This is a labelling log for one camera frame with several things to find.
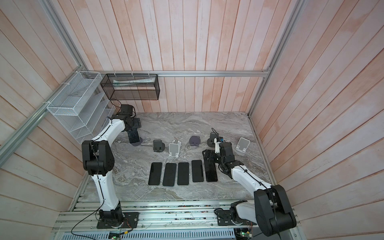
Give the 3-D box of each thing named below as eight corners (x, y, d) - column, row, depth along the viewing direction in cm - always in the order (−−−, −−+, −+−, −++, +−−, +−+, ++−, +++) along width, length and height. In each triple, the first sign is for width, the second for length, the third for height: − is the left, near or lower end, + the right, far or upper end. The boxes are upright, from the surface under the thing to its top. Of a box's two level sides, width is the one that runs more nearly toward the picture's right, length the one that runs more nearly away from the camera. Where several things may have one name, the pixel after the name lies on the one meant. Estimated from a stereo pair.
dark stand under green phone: (153, 152, 101) (151, 146, 95) (154, 145, 105) (152, 138, 98) (164, 152, 101) (162, 146, 95) (165, 145, 105) (163, 138, 98)
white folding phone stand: (234, 149, 102) (238, 142, 95) (237, 144, 105) (241, 136, 98) (243, 154, 100) (248, 146, 93) (246, 148, 103) (251, 141, 96)
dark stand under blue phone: (189, 146, 104) (189, 143, 102) (189, 138, 109) (189, 135, 107) (200, 146, 104) (200, 143, 102) (199, 138, 109) (200, 135, 107)
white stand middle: (169, 157, 98) (168, 153, 94) (170, 145, 104) (169, 141, 100) (178, 157, 98) (178, 153, 94) (179, 145, 104) (178, 141, 100)
